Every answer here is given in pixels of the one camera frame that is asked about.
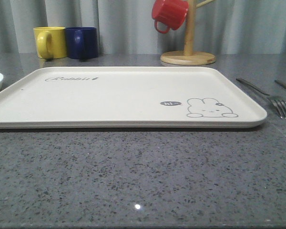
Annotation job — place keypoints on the dark blue mug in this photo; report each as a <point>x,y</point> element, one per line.
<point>81,42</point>

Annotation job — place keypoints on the yellow mug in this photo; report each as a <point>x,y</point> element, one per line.
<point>50,42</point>

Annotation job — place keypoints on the red mug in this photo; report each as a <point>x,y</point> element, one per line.
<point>169,14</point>

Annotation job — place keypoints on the wooden mug tree stand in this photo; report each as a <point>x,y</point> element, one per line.
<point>188,56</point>

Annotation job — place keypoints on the silver metal fork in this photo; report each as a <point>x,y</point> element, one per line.
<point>278,102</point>

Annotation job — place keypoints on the cream rabbit serving tray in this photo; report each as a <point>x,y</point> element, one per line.
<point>87,97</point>

